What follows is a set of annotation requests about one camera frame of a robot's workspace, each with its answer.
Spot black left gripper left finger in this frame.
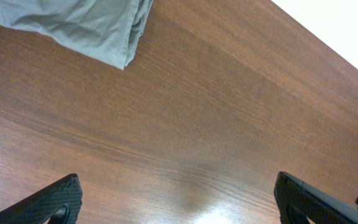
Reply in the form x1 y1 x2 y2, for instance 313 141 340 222
0 174 83 224

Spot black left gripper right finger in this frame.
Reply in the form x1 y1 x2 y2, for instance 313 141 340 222
273 172 358 224

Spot khaki green shorts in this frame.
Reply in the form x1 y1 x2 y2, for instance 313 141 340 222
0 0 154 70

